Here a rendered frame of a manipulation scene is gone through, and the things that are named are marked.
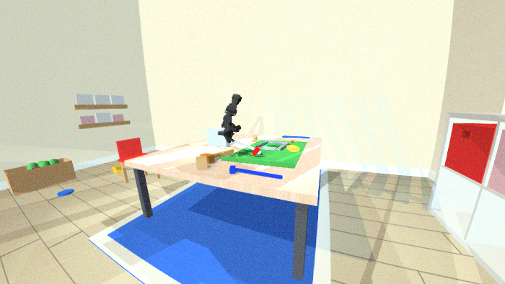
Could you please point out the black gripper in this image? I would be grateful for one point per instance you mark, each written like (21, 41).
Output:
(226, 132)

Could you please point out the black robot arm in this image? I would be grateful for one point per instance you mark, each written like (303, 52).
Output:
(231, 110)

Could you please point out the tan cube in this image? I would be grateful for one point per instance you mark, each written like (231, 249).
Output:
(201, 162)

